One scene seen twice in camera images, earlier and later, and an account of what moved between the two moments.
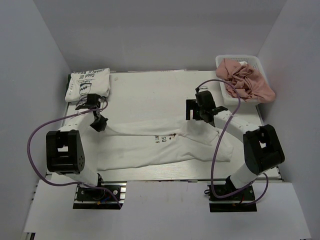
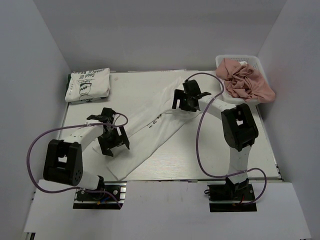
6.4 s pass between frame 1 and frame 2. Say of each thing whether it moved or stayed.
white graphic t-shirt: moved
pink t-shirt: stayed
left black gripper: moved
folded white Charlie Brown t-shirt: stayed
